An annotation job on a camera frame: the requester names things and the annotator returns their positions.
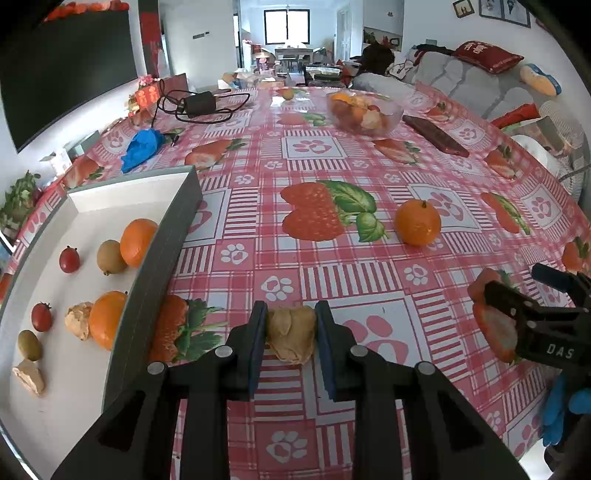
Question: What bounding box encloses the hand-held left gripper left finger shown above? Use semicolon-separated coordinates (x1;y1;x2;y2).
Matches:
50;300;269;480

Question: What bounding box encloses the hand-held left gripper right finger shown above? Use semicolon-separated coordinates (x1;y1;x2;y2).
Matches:
315;300;529;480

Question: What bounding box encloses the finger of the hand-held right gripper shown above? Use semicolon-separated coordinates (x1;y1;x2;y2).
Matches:
484;280;544;322
531;263;591;308

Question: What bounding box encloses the small orange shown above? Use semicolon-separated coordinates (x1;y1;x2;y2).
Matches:
394;199;441;247

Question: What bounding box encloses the large orange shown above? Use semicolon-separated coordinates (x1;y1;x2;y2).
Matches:
89;291;129;352

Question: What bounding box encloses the green kiwi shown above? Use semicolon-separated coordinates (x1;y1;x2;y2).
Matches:
17;329;43;361
96;239;127;276

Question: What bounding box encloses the tan walnut-like pastry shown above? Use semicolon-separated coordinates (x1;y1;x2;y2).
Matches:
65;301;94;341

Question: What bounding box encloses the red cherry tomato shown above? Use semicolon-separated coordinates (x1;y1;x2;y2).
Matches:
59;246;81;274

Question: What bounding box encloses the white tray with grey sides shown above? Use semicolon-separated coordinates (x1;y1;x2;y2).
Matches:
0;165;204;480

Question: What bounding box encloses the cherry tomato with green stem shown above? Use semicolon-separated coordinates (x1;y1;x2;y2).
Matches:
31;302;52;332

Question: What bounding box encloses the person's right hand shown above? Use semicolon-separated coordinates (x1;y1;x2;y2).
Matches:
541;375;591;446

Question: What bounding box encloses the pink checked strawberry tablecloth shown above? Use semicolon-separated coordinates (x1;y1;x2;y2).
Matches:
0;85;591;480

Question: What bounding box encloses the plain red cushion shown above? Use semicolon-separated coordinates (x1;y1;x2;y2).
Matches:
490;104;540;129

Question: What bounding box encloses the dark brown flat case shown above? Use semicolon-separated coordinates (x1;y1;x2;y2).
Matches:
402;115;470;158

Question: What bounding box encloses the yellow and blue plush toy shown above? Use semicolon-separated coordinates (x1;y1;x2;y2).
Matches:
519;63;561;97

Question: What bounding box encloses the grey sofa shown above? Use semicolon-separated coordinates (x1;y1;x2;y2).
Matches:
353;46;555;121

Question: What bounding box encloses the clear plastic bowl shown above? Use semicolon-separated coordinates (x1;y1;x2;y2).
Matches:
326;90;403;137

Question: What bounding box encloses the blue glove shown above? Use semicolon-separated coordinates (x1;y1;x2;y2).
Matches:
121;129;166;174

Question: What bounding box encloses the red embroidered cushion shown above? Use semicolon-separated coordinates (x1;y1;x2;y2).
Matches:
452;40;525;75

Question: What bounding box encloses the white box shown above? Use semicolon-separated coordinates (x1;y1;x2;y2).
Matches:
41;148;75;176

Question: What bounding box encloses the red ornament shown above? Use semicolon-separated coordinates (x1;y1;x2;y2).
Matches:
127;76;160;116

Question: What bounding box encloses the green plant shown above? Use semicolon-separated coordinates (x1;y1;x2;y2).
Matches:
0;171;42;232

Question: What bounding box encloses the white dining table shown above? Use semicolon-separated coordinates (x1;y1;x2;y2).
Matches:
274;44;315;61

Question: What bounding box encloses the black television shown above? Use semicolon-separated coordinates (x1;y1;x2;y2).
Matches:
0;9;139;153

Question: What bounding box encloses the black power adapter with cable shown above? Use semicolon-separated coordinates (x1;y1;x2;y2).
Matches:
156;78;252;125

